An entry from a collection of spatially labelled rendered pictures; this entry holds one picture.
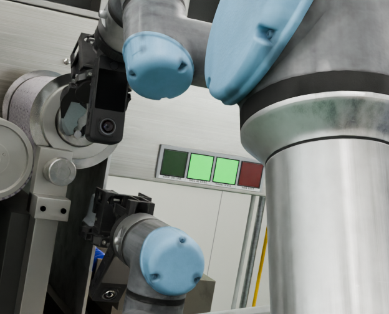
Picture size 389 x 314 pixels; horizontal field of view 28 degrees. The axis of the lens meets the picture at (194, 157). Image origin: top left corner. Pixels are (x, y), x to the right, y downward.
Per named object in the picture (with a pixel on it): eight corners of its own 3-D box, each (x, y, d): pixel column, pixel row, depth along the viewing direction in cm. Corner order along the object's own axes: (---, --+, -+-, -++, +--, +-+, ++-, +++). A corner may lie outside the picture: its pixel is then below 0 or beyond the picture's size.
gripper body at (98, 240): (140, 192, 119) (169, 205, 108) (131, 247, 119) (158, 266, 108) (92, 185, 116) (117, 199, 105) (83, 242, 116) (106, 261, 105)
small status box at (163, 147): (155, 177, 160) (161, 144, 159) (154, 177, 160) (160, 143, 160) (262, 192, 170) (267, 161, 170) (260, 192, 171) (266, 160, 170)
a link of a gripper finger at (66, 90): (82, 113, 113) (105, 77, 107) (83, 123, 112) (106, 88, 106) (51, 106, 111) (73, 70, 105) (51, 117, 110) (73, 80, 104)
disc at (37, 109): (22, 161, 117) (39, 63, 116) (21, 161, 117) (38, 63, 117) (115, 175, 123) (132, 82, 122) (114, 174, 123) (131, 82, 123)
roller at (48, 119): (36, 152, 116) (50, 76, 116) (6, 136, 140) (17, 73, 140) (109, 164, 121) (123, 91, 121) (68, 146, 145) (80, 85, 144)
